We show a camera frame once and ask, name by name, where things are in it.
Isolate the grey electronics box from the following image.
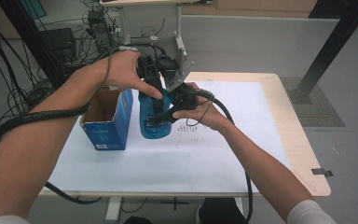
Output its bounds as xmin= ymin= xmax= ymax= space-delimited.
xmin=87 ymin=8 xmax=112 ymax=54

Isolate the dark floor mat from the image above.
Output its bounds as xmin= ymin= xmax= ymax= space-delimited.
xmin=279 ymin=77 xmax=346 ymax=128

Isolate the blue cardboard box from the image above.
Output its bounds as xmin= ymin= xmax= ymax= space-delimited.
xmin=79 ymin=86 xmax=134 ymax=151

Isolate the black computer tower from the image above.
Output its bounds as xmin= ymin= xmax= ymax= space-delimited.
xmin=39 ymin=27 xmax=77 ymax=63

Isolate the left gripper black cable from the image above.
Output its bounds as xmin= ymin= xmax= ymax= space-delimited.
xmin=0 ymin=44 xmax=168 ymax=205

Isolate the grey background desk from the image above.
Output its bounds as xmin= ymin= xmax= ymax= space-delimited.
xmin=99 ymin=0 xmax=214 ymax=59

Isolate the white table leg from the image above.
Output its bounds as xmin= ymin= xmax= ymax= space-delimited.
xmin=104 ymin=196 xmax=123 ymax=224

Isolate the grey tape piece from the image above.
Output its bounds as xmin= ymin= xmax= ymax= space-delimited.
xmin=310 ymin=167 xmax=335 ymax=178

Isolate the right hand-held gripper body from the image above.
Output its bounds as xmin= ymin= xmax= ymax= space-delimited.
xmin=170 ymin=82 xmax=215 ymax=114

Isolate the bundle of black floor cables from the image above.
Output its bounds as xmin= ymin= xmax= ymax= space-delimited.
xmin=0 ymin=6 xmax=55 ymax=157

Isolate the white paper sheet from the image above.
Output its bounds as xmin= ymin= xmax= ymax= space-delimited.
xmin=47 ymin=80 xmax=292 ymax=194

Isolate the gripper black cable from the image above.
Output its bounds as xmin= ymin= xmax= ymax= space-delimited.
xmin=0 ymin=44 xmax=168 ymax=205
xmin=185 ymin=88 xmax=255 ymax=224

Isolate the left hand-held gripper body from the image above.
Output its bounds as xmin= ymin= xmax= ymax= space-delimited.
xmin=136 ymin=54 xmax=196 ymax=93

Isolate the black slanted metal post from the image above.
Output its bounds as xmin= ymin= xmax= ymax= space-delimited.
xmin=291 ymin=0 xmax=358 ymax=105

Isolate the person's dark trouser leg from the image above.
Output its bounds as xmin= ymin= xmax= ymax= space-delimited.
xmin=198 ymin=197 xmax=250 ymax=224

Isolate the person's right hand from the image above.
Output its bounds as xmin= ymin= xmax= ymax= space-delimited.
xmin=172 ymin=81 xmax=235 ymax=132

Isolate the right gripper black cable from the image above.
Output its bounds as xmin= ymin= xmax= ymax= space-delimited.
xmin=185 ymin=88 xmax=255 ymax=224

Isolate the person's left hand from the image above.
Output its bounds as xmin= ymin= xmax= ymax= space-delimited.
xmin=90 ymin=50 xmax=164 ymax=101

